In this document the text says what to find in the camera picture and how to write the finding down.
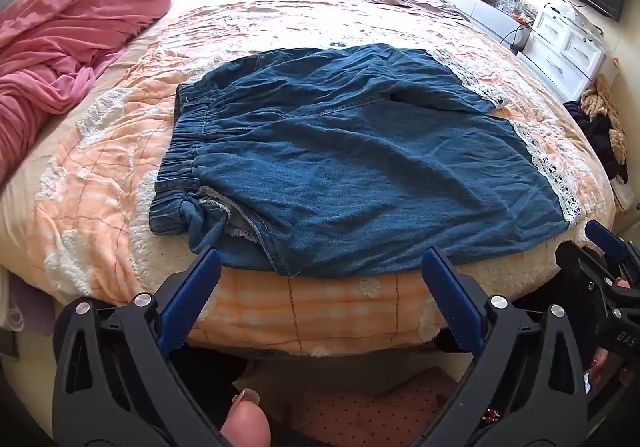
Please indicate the white dresser with drawers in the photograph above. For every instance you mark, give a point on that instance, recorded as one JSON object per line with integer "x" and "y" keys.
{"x": 560, "y": 52}

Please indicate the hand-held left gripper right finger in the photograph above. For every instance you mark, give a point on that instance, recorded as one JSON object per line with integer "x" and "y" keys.
{"x": 452, "y": 297}

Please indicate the orange and white tufted quilt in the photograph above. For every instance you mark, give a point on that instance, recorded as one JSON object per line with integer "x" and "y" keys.
{"x": 125, "y": 127}

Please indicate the blue denim pants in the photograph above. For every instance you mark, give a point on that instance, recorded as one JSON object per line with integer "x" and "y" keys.
{"x": 350, "y": 152}

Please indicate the dark clothes pile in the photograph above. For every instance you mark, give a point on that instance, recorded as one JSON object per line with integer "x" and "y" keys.
{"x": 597, "y": 142}

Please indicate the pink blanket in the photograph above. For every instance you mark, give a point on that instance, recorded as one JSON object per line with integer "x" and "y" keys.
{"x": 60, "y": 37}

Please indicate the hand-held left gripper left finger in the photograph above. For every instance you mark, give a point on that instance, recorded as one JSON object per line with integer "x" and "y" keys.
{"x": 192, "y": 292}

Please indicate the person's pink dotted pajamas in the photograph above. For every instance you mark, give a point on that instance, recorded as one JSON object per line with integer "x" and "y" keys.
{"x": 375, "y": 412}

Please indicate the person's right hand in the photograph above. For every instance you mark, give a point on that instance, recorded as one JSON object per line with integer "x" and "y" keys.
{"x": 597, "y": 367}

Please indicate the beige knitted garment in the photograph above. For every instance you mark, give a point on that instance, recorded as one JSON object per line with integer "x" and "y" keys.
{"x": 607, "y": 112}

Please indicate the white vanity desk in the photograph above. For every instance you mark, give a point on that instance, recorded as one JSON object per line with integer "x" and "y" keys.
{"x": 480, "y": 12}

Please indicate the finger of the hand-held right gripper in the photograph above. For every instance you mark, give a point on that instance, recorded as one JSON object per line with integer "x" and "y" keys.
{"x": 580, "y": 267}
{"x": 605, "y": 238}

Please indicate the person's left hand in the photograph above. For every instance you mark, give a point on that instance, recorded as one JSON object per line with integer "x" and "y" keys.
{"x": 245, "y": 422}

